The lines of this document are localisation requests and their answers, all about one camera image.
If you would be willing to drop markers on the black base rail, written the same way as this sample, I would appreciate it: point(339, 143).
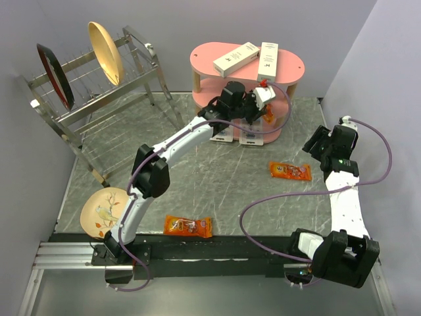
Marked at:
point(159, 256)

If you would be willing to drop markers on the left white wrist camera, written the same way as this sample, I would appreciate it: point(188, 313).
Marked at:
point(264, 94)

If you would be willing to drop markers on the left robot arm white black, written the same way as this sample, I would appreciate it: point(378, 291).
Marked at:
point(151, 174)

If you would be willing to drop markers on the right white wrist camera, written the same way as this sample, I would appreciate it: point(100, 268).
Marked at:
point(347, 122)

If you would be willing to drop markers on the white razor box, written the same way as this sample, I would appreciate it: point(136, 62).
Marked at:
point(268, 60)
point(236, 59)

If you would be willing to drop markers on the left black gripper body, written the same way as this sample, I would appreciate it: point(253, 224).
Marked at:
point(248, 108)

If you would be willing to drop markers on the blue razor blister pack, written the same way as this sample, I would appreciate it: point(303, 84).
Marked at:
point(227, 135)
point(248, 135)

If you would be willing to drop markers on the orange razor bag front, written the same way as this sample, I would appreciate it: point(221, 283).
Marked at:
point(180, 226)

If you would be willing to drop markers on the bird painted wooden plate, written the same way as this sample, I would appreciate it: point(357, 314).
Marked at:
point(102, 210)

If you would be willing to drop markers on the metal dish rack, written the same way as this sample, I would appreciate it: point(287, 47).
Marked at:
point(89, 129)

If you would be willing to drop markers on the pink three-tier shelf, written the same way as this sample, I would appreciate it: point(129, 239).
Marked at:
point(207, 83)

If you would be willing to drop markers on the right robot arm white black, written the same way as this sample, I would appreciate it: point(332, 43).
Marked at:
point(347, 254)

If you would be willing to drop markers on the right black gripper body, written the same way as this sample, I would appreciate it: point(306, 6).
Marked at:
point(326, 147)

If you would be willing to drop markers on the black red plate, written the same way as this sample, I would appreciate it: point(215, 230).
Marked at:
point(56, 76)

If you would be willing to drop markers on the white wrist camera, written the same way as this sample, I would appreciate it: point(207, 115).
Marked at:
point(347, 122)
point(264, 94)

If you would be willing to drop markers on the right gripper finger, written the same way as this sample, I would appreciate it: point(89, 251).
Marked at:
point(321, 133)
point(314, 148)

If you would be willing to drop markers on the orange razor bag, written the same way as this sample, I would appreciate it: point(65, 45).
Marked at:
point(180, 226)
point(268, 115)
point(290, 172)

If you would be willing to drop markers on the yellow wooden plate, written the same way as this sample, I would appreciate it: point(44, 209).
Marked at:
point(106, 53)

